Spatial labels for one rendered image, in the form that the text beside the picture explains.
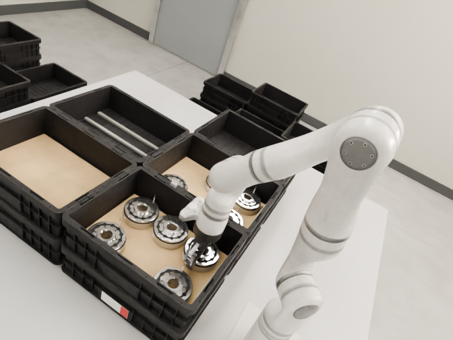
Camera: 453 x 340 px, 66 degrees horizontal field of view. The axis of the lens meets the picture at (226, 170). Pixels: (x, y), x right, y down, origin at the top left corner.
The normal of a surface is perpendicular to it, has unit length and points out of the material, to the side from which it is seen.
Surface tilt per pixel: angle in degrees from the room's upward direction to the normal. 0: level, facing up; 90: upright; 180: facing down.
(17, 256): 0
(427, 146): 90
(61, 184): 0
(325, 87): 90
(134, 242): 0
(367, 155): 94
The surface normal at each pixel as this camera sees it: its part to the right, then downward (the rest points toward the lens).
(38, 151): 0.30, -0.75
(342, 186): -0.53, 0.52
